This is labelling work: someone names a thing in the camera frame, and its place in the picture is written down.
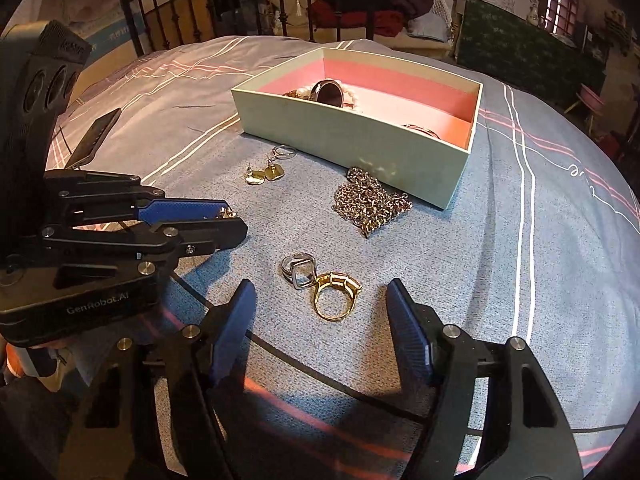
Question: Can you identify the silver chunky chain necklace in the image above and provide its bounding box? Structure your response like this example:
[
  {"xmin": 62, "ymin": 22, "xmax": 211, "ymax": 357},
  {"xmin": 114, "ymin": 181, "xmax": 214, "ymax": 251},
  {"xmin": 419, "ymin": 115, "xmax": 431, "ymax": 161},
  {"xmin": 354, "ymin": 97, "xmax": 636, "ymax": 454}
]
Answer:
[{"xmin": 331, "ymin": 166, "xmax": 414, "ymax": 239}]

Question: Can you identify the person's left hand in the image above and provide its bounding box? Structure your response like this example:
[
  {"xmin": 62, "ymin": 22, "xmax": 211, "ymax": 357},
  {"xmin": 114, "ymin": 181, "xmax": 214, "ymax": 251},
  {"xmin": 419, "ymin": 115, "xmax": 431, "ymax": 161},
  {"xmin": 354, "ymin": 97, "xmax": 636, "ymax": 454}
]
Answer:
[{"xmin": 1, "ymin": 338, "xmax": 76, "ymax": 392}]

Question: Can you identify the small gold brooch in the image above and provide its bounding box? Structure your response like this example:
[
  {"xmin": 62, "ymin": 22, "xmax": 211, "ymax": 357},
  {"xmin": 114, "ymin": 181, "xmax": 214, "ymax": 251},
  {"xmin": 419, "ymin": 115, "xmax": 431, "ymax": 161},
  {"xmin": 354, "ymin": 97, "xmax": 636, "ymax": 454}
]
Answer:
[{"xmin": 217, "ymin": 207, "xmax": 236, "ymax": 219}]

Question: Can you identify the black smartphone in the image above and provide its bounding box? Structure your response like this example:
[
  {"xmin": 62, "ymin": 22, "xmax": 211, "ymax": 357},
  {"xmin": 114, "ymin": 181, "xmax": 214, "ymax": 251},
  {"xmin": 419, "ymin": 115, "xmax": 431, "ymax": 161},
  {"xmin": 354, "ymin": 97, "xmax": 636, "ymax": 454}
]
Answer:
[{"xmin": 65, "ymin": 107, "xmax": 122, "ymax": 169}]

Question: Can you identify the gold tag keyring charm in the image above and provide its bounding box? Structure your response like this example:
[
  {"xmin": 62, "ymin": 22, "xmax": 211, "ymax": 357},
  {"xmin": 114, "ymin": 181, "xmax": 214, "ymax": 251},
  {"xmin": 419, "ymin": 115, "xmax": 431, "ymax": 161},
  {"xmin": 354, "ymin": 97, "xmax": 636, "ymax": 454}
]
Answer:
[{"xmin": 244, "ymin": 144, "xmax": 296, "ymax": 185}]

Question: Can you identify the blue grey striped bedsheet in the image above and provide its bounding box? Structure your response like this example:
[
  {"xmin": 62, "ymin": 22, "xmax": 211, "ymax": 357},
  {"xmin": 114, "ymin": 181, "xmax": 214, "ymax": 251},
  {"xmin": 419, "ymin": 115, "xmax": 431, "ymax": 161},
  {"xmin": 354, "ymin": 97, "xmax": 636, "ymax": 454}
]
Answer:
[{"xmin": 48, "ymin": 37, "xmax": 639, "ymax": 479}]

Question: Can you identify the mint green pink-lined box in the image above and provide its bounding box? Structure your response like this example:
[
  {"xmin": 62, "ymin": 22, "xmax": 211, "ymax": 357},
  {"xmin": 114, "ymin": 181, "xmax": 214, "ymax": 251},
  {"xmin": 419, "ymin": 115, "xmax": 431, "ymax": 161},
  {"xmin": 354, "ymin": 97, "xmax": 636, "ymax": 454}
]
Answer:
[{"xmin": 232, "ymin": 48, "xmax": 483, "ymax": 209}]

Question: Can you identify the pink stool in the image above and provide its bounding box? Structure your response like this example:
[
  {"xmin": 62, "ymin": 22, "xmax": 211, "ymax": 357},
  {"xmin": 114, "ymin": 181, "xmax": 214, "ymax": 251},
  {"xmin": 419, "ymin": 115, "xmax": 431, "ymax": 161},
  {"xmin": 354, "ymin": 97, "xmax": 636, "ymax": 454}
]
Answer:
[{"xmin": 563, "ymin": 84, "xmax": 604, "ymax": 134}]

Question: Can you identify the white wicker swing chair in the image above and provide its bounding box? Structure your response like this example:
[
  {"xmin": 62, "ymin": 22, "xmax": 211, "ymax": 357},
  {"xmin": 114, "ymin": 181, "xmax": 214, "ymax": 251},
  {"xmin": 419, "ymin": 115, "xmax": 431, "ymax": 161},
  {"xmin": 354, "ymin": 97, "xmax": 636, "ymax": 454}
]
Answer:
[{"xmin": 279, "ymin": 0, "xmax": 451, "ymax": 51}]

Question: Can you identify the green patterned cloth table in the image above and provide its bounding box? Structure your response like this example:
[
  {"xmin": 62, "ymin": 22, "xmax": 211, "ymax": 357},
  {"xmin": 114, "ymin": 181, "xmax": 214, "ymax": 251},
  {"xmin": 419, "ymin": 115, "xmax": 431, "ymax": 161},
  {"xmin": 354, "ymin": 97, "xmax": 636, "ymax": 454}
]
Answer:
[{"xmin": 456, "ymin": 0, "xmax": 605, "ymax": 105}]

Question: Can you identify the pink leather strap watch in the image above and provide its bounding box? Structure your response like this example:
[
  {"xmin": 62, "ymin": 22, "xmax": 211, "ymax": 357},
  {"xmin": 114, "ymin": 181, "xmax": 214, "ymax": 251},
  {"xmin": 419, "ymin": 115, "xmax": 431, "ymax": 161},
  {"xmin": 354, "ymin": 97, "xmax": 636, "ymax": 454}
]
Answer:
[{"xmin": 284, "ymin": 78, "xmax": 358, "ymax": 110}]

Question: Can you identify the black iron bed frame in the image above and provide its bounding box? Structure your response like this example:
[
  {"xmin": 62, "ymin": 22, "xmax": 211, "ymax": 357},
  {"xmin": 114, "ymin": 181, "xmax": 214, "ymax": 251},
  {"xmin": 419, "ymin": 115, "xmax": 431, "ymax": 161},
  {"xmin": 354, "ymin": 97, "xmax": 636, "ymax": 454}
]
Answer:
[{"xmin": 117, "ymin": 0, "xmax": 378, "ymax": 59}]

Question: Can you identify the rose gold bangle bracelet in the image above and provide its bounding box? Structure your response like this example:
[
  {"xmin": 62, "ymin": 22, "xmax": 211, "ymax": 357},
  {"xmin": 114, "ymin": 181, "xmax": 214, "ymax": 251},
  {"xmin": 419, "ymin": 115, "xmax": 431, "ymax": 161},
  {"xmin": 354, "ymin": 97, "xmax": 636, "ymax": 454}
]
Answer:
[{"xmin": 402, "ymin": 122, "xmax": 444, "ymax": 141}]

